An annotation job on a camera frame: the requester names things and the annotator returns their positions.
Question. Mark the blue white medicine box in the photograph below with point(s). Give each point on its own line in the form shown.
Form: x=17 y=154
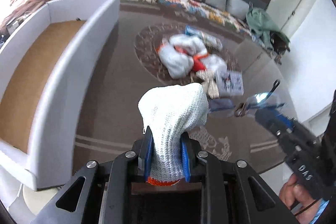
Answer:
x=209 y=40

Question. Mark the floral sofa cover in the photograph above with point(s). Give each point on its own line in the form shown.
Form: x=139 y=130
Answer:
x=203 y=10

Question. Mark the dark blue cloth piece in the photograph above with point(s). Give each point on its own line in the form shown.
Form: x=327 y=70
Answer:
x=220 y=104

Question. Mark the green jacket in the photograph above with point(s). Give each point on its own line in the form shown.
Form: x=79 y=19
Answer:
x=266 y=30

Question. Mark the white cardboard storage box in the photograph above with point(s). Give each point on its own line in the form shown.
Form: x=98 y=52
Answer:
x=46 y=66

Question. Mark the white knit glove top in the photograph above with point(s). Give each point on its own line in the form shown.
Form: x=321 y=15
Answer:
x=193 y=45

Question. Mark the printed card packet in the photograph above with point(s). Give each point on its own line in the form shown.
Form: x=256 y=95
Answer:
x=229 y=83

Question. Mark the white knit glove right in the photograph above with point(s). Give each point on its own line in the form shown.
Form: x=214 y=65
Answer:
x=214 y=63

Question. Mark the grey cushion far right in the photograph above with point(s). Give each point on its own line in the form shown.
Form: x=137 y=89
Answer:
x=239 y=8

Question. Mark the person's right hand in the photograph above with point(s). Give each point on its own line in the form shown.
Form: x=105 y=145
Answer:
x=292 y=191

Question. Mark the red fabric pouch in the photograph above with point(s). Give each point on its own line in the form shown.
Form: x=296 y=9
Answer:
x=198 y=65

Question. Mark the white knit glove orange cuff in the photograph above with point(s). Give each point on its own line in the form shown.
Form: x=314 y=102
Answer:
x=169 y=112

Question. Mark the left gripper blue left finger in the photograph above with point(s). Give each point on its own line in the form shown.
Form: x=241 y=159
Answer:
x=145 y=155

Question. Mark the white knit glove left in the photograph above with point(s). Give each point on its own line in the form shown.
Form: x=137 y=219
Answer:
x=178 y=64

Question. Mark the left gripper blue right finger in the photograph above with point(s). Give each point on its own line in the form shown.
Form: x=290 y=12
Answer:
x=188 y=157

